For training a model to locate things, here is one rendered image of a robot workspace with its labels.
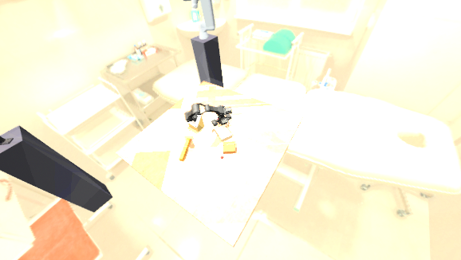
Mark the orange long bar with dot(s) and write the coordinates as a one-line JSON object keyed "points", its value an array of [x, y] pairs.
{"points": [[184, 151]]}

